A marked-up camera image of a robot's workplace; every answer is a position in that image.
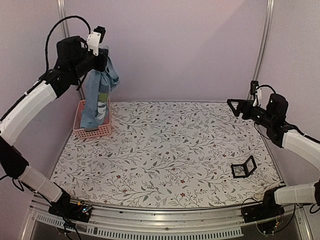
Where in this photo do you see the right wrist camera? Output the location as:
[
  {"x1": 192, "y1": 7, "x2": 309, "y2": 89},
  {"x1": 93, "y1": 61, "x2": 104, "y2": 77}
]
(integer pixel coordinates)
[{"x1": 250, "y1": 80, "x2": 262, "y2": 107}]

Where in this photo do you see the pink plastic basket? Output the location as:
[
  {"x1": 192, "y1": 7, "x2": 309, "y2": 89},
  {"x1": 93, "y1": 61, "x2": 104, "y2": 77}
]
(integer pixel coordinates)
[{"x1": 72, "y1": 100, "x2": 112, "y2": 140}]

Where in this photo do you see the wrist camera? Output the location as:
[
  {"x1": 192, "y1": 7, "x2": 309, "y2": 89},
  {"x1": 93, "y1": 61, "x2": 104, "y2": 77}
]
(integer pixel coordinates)
[
  {"x1": 86, "y1": 26, "x2": 106, "y2": 56},
  {"x1": 250, "y1": 80, "x2": 262, "y2": 107}
]

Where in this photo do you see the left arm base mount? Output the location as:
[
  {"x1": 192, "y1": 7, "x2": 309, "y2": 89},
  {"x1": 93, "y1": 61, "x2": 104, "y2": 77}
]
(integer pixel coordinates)
[{"x1": 48, "y1": 200, "x2": 92, "y2": 223}]

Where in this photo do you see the black open jewelry box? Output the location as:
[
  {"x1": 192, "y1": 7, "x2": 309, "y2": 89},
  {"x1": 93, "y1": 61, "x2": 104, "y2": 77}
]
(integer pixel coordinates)
[{"x1": 230, "y1": 155, "x2": 257, "y2": 179}]

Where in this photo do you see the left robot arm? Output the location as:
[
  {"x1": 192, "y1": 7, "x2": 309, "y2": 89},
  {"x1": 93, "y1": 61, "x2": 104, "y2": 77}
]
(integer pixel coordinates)
[{"x1": 0, "y1": 31, "x2": 108, "y2": 217}]

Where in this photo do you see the silver brooch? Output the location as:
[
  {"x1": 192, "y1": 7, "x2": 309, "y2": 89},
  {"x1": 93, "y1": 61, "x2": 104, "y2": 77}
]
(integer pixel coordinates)
[{"x1": 233, "y1": 166, "x2": 245, "y2": 176}]

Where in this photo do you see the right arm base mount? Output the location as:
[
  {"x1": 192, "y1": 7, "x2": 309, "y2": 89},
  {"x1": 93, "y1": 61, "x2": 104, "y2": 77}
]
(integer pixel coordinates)
[{"x1": 241, "y1": 200, "x2": 285, "y2": 223}]

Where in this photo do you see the front aluminium rail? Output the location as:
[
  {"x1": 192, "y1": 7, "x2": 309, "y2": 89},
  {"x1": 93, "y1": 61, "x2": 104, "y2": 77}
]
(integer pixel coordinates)
[{"x1": 21, "y1": 195, "x2": 316, "y2": 240}]

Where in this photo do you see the light blue printed t-shirt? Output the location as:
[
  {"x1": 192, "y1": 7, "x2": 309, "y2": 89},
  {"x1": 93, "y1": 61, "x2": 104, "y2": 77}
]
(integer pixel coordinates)
[{"x1": 81, "y1": 56, "x2": 120, "y2": 128}]

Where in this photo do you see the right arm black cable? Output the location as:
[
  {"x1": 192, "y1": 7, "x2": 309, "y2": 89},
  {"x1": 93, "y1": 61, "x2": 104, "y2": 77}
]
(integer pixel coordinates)
[{"x1": 257, "y1": 84, "x2": 276, "y2": 95}]

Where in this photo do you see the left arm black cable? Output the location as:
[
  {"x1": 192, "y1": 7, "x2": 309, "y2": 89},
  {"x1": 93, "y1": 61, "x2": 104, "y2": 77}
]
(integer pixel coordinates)
[{"x1": 44, "y1": 15, "x2": 92, "y2": 71}]

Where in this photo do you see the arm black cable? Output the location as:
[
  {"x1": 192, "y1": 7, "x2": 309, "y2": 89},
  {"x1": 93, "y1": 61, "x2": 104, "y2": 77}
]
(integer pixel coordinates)
[
  {"x1": 257, "y1": 84, "x2": 276, "y2": 95},
  {"x1": 44, "y1": 15, "x2": 92, "y2": 71}
]

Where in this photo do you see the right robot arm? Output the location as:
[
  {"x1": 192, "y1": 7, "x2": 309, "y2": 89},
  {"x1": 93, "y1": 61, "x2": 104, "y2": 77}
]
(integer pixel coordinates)
[{"x1": 227, "y1": 93, "x2": 320, "y2": 218}]

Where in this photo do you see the floral patterned table mat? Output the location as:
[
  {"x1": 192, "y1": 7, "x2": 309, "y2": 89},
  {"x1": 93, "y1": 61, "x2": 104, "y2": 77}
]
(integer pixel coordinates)
[{"x1": 51, "y1": 102, "x2": 283, "y2": 208}]

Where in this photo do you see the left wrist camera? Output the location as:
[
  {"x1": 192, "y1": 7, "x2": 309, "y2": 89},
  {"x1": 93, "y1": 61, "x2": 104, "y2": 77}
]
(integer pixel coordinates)
[{"x1": 86, "y1": 26, "x2": 106, "y2": 56}]

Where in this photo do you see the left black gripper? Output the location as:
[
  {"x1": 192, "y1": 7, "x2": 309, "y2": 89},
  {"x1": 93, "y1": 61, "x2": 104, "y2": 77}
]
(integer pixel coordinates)
[{"x1": 71, "y1": 49, "x2": 108, "y2": 80}]

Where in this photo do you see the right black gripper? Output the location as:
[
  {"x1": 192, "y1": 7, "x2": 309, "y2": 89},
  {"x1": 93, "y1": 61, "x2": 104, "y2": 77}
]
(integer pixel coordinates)
[{"x1": 227, "y1": 99, "x2": 275, "y2": 129}]

